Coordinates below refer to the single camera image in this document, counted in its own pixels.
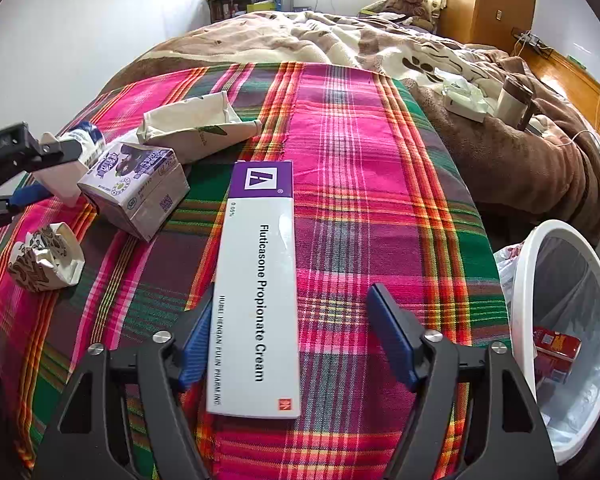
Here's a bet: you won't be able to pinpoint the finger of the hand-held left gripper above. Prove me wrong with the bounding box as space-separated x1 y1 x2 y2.
0 185 48 233
27 132 87 168

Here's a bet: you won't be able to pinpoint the white blue packet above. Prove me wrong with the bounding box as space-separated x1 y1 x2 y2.
32 120 106 206

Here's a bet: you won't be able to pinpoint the wooden wardrobe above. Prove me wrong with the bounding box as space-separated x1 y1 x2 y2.
437 0 538 53

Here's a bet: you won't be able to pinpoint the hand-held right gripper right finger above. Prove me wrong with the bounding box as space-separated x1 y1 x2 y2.
366 282 561 480

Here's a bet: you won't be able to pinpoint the red drink carton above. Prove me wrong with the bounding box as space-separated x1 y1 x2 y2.
532 326 582 386

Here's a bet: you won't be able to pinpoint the white tissue box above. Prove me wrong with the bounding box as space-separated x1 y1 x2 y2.
442 80 488 123

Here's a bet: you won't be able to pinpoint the clear plastic bin liner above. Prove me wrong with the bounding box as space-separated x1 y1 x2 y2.
492 240 600 456

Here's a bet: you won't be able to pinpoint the folded plaid cloth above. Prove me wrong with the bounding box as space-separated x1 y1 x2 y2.
0 61 511 480

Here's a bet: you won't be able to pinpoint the cream paper bag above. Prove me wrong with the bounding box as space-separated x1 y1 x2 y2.
136 91 262 163

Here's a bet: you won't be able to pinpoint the white round bin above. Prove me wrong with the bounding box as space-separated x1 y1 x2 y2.
500 220 600 466

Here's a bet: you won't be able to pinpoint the cluttered shelf desk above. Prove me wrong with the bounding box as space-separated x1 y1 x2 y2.
205 0 296 23

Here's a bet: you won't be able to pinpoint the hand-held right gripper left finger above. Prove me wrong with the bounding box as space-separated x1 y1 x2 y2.
30 305 216 480

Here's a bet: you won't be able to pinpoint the brown white tumbler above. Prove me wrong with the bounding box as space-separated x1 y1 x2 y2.
495 74 535 131

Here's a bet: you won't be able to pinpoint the brown teddy bear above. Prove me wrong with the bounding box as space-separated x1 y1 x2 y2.
385 0 433 31

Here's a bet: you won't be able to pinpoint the white purple cream box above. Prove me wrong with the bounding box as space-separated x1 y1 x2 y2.
206 160 301 419

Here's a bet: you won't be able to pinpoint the purple milk carton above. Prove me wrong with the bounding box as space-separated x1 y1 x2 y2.
77 142 191 242

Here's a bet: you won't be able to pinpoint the crushed brown print paper cup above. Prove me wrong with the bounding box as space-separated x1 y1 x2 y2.
7 222 86 293

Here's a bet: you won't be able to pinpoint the black rack with chargers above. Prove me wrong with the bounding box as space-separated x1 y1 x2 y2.
512 30 553 58

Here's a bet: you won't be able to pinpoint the bed with brown blanket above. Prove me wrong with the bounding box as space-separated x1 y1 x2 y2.
100 10 600 233

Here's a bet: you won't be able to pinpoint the wooden headboard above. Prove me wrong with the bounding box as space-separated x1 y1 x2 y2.
522 42 600 151

